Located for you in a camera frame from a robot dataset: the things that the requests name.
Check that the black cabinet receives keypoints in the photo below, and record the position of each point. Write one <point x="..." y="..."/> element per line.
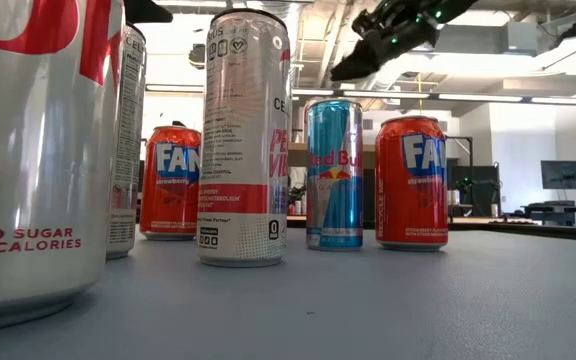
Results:
<point x="475" y="192"/>

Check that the white Celsius peach can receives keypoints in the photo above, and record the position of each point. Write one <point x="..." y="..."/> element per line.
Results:
<point x="243" y="150"/>
<point x="128" y="150"/>

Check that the black desk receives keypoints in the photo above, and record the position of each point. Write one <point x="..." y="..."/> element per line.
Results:
<point x="553" y="210"/>

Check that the black computer monitor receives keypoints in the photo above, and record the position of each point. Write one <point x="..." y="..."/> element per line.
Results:
<point x="563" y="175"/>

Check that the silver Diet Coke can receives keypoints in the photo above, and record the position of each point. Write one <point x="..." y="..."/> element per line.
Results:
<point x="33" y="150"/>

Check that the wooden shelf black metal frame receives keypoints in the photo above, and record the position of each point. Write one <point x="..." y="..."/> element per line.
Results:
<point x="298" y="155"/>

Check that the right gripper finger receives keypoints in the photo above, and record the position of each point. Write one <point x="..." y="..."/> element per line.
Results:
<point x="378" y="55"/>

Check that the red Fanta strawberry can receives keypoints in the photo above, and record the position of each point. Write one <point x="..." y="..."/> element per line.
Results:
<point x="170" y="200"/>
<point x="410" y="200"/>

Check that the grey ventilation duct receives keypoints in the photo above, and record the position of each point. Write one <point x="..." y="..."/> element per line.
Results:
<point x="488" y="37"/>

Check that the long ceiling light strip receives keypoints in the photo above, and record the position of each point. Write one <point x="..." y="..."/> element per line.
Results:
<point x="568" y="101"/>
<point x="174" y="88"/>
<point x="385" y="94"/>
<point x="480" y="97"/>

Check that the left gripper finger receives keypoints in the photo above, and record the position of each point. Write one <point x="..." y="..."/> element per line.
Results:
<point x="148" y="11"/>

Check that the blue silver Red Bull can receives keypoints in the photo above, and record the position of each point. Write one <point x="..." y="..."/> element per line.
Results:
<point x="335" y="200"/>

